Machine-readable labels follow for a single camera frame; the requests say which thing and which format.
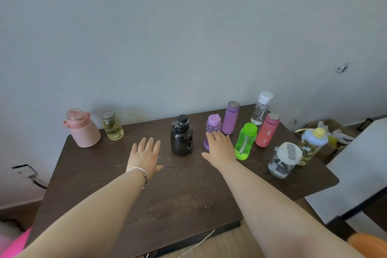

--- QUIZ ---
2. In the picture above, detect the clear bottle with white cap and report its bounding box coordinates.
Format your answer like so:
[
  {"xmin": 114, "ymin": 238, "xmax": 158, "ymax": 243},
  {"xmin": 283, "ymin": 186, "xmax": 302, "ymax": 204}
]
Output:
[{"xmin": 250, "ymin": 91, "xmax": 274, "ymax": 126}]

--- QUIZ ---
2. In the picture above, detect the white flower plush toy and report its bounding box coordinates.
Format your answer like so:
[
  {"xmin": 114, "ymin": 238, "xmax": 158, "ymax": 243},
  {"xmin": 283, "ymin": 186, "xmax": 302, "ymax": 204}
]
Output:
[{"xmin": 317, "ymin": 121, "xmax": 355, "ymax": 149}]

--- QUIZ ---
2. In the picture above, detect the pink jug-shaped water bottle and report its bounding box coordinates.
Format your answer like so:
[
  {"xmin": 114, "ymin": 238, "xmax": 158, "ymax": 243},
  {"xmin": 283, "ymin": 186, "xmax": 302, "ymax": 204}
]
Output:
[{"xmin": 62, "ymin": 108, "xmax": 102, "ymax": 148}]

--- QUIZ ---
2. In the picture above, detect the purple thermos flask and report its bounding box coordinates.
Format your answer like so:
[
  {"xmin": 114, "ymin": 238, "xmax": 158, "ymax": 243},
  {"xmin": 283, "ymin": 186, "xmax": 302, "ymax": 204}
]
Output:
[{"xmin": 221, "ymin": 101, "xmax": 240, "ymax": 136}]

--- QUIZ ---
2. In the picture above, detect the cartoon bottle with blue lid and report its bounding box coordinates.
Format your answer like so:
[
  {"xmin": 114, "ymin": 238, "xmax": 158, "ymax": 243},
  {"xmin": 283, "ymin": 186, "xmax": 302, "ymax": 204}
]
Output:
[{"xmin": 295, "ymin": 127, "xmax": 329, "ymax": 166}]

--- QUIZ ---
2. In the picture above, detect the dark wooden table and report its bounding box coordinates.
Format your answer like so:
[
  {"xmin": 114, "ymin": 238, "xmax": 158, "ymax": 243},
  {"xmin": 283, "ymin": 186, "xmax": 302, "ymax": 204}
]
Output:
[{"xmin": 24, "ymin": 104, "xmax": 340, "ymax": 258}]

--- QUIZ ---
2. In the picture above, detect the person's left hand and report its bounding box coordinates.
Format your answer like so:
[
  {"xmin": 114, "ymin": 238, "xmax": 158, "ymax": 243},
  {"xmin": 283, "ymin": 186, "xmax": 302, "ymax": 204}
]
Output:
[{"xmin": 126, "ymin": 137, "xmax": 164, "ymax": 180}]

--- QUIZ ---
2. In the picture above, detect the black object by wall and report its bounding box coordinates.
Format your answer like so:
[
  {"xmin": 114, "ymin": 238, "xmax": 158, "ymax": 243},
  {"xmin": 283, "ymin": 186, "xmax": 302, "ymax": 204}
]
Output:
[{"xmin": 356, "ymin": 118, "xmax": 382, "ymax": 132}]

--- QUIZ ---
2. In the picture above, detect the green plastic water bottle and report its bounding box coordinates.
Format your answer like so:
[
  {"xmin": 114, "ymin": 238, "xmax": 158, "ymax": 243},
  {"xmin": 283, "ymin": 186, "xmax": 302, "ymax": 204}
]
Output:
[{"xmin": 234, "ymin": 123, "xmax": 258, "ymax": 161}]

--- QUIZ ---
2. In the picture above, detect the silver bracelet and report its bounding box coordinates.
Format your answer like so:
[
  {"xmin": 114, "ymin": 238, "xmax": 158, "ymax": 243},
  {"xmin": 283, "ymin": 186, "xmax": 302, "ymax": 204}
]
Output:
[{"xmin": 125, "ymin": 167, "xmax": 149, "ymax": 189}]

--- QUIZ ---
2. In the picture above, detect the black power cable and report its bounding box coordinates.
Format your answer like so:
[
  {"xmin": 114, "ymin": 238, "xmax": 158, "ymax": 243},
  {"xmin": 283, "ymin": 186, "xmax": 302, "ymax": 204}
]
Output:
[{"xmin": 29, "ymin": 175, "xmax": 48, "ymax": 190}]

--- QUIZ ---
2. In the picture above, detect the person's right hand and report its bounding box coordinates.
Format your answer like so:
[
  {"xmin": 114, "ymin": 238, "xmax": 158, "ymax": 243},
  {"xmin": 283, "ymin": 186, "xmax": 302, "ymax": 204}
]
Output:
[{"xmin": 201, "ymin": 130, "xmax": 238, "ymax": 171}]

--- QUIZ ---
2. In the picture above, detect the small purple water bottle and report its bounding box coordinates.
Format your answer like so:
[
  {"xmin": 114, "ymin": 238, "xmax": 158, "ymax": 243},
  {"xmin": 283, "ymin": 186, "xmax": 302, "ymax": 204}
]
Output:
[{"xmin": 203, "ymin": 114, "xmax": 222, "ymax": 151}]

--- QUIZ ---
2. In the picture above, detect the wall socket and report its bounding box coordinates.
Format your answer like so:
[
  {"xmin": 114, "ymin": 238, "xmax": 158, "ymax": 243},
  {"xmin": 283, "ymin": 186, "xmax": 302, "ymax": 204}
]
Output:
[{"xmin": 11, "ymin": 164, "xmax": 38, "ymax": 179}]

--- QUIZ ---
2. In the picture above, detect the black water bottle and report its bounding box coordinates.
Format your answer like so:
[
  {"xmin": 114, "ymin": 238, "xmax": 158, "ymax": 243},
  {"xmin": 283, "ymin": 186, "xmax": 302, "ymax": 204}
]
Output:
[{"xmin": 170, "ymin": 114, "xmax": 193, "ymax": 156}]

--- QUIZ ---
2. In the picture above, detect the white fluffy object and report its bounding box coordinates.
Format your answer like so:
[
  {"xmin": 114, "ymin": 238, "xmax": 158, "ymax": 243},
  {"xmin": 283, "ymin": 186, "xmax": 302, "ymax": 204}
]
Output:
[{"xmin": 0, "ymin": 220, "xmax": 25, "ymax": 251}]

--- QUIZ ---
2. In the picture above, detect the clear cup with white lid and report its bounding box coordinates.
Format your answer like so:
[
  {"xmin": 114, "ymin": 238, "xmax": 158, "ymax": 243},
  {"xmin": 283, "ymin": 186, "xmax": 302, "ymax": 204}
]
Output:
[{"xmin": 267, "ymin": 142, "xmax": 303, "ymax": 179}]

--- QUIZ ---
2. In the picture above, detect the person's left forearm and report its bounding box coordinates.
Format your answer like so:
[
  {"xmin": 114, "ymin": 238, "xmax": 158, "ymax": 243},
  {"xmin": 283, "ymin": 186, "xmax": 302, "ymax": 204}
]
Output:
[{"xmin": 15, "ymin": 168, "xmax": 149, "ymax": 258}]

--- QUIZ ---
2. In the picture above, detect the yellow-tinted glass jar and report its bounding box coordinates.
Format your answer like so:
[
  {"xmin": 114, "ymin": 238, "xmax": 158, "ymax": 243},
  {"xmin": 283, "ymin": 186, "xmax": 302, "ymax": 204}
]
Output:
[{"xmin": 102, "ymin": 110, "xmax": 124, "ymax": 141}]

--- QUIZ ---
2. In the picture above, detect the pink fabric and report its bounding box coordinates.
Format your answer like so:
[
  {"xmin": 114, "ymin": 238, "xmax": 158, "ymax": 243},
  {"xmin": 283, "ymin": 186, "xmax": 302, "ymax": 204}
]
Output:
[{"xmin": 0, "ymin": 227, "xmax": 32, "ymax": 258}]

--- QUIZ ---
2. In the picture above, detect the white side table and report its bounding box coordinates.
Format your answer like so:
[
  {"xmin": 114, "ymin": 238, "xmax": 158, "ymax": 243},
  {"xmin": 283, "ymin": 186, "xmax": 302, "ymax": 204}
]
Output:
[{"xmin": 304, "ymin": 117, "xmax": 387, "ymax": 234}]

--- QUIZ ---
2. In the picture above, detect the orange object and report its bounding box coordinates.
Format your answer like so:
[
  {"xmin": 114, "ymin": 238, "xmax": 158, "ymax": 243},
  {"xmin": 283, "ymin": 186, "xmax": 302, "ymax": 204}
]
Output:
[{"xmin": 346, "ymin": 232, "xmax": 387, "ymax": 258}]

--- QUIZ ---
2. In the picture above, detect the coral pink thermos flask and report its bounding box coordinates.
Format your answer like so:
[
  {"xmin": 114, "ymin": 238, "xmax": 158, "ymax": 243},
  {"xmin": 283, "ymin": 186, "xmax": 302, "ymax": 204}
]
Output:
[{"xmin": 255, "ymin": 112, "xmax": 281, "ymax": 148}]

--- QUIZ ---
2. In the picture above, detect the white cable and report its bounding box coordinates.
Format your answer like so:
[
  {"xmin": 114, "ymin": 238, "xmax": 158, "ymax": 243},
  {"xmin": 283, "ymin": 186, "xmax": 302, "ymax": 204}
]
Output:
[{"xmin": 169, "ymin": 229, "xmax": 216, "ymax": 258}]

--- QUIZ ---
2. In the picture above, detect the person's right forearm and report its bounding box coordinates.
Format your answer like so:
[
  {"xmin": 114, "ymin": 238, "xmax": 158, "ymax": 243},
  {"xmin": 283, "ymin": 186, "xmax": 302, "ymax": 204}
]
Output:
[{"xmin": 216, "ymin": 160, "xmax": 365, "ymax": 258}]

